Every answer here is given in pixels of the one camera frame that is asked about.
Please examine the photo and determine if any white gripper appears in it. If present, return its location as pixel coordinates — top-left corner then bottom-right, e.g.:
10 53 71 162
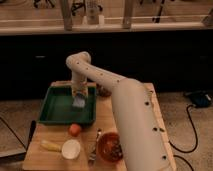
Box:
71 74 88 98

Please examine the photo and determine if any blue grey sponge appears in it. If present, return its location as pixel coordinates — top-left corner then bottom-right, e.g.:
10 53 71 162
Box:
72 95 85 108

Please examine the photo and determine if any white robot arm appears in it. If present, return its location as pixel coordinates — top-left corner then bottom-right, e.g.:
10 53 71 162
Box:
66 52 173 171

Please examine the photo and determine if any green plastic tray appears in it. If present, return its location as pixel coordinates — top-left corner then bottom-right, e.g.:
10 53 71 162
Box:
38 86 96 125

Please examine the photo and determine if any dark brown bowl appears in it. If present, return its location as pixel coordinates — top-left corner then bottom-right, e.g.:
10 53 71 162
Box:
97 85 111 97

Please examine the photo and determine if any orange fruit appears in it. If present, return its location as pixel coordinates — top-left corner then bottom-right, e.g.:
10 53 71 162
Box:
68 124 82 137

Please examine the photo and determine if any white small bowl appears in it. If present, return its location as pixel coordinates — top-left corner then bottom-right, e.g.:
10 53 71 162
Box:
61 139 81 159

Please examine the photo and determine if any red bowl with food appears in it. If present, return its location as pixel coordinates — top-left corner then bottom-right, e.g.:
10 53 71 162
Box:
97 132 123 164

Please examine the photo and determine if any yellow banana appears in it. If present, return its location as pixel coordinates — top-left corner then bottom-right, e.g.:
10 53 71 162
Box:
41 140 61 152

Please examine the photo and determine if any metal spoon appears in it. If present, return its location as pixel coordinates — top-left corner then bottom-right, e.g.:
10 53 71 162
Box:
88 128 102 165

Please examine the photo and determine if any dark blue floor device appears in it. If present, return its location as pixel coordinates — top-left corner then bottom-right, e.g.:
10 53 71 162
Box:
184 91 212 108

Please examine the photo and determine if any black floor cable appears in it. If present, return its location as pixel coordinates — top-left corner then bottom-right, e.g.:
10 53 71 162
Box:
168 104 200 154

